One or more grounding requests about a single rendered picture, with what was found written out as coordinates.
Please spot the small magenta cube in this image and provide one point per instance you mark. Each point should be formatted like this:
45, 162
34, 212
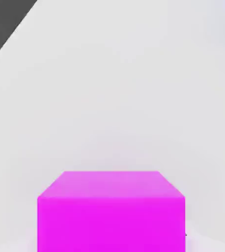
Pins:
111, 216

